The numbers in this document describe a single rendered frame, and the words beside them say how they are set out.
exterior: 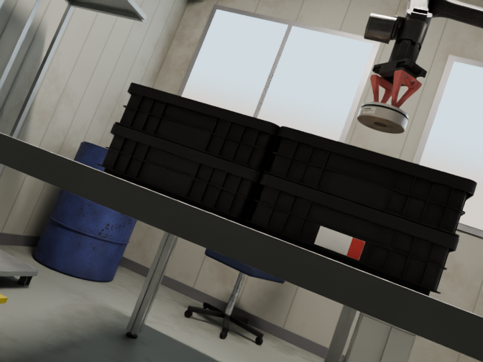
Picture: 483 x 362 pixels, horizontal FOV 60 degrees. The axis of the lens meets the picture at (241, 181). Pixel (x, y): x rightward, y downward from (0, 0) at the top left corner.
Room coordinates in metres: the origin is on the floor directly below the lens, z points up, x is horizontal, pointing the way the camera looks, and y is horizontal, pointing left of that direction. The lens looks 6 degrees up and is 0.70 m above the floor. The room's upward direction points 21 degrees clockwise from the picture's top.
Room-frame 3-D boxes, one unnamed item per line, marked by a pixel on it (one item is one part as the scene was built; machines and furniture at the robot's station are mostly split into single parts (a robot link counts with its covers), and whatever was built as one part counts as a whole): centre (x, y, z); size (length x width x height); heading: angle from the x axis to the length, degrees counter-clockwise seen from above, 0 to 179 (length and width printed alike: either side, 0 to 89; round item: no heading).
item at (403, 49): (0.89, -0.24, 1.16); 0.10 x 0.07 x 0.07; 26
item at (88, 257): (3.08, 0.89, 0.43); 0.59 x 0.58 x 0.87; 163
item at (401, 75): (0.88, -0.24, 1.09); 0.07 x 0.07 x 0.09; 26
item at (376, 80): (0.90, -0.23, 1.09); 0.07 x 0.07 x 0.09; 26
